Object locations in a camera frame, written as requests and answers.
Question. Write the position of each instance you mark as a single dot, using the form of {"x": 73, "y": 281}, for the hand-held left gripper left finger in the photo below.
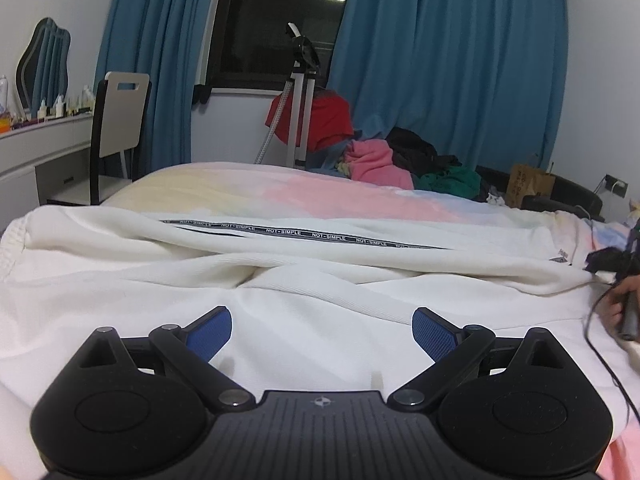
{"x": 212, "y": 334}

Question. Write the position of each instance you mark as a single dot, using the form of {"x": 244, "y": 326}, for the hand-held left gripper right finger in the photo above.
{"x": 431, "y": 334}

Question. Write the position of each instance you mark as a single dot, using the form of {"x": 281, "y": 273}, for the white garment with striped tape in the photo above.
{"x": 300, "y": 300}

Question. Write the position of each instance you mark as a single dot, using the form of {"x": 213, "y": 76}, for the person's right hand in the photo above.
{"x": 611, "y": 307}

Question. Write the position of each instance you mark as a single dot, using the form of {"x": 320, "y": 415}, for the black sofa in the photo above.
{"x": 575, "y": 194}

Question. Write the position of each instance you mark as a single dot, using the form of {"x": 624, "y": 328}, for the brown paper bag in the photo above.
{"x": 527, "y": 182}

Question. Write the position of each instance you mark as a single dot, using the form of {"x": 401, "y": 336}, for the green garment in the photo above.
{"x": 450, "y": 182}

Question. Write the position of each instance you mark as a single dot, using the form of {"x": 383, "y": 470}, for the bed with pastel sheet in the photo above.
{"x": 300, "y": 190}

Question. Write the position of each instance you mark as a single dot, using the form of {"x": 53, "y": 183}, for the pink garment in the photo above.
{"x": 375, "y": 162}

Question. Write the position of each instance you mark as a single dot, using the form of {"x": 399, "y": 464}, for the black garment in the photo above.
{"x": 415, "y": 150}

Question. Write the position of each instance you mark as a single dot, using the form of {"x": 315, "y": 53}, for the black and white chair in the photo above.
{"x": 122, "y": 120}

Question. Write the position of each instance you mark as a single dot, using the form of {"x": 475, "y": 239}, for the red garment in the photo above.
{"x": 325, "y": 120}

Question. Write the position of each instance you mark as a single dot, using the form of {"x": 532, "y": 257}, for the white vanity desk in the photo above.
{"x": 45, "y": 146}

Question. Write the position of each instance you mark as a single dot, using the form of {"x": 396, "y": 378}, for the white tripod with black head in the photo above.
{"x": 300, "y": 95}

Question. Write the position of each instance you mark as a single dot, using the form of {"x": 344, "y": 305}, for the blue curtain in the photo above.
{"x": 150, "y": 35}
{"x": 450, "y": 60}

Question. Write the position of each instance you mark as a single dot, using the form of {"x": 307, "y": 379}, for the row of cosmetics bottles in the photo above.
{"x": 60, "y": 107}

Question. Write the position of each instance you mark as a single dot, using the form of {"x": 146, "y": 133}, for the dark window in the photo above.
{"x": 270, "y": 25}

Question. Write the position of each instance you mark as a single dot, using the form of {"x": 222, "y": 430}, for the wavy mirror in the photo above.
{"x": 42, "y": 65}

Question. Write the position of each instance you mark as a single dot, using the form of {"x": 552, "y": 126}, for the wall socket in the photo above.
{"x": 620, "y": 189}

